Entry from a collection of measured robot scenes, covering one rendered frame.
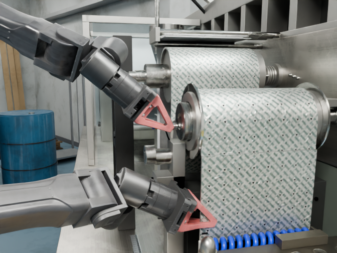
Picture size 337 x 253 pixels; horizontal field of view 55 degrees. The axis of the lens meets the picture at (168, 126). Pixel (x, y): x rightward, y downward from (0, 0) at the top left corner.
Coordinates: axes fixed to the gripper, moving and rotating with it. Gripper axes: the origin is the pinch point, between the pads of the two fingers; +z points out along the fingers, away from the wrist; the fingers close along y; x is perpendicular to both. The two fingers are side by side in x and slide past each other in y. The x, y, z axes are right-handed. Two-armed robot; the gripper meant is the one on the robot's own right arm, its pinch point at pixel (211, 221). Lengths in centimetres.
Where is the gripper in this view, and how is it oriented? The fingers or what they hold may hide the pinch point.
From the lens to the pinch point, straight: 64.3
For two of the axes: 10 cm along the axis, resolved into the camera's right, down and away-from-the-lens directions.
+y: 2.2, 1.8, -9.6
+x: 4.6, -8.9, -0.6
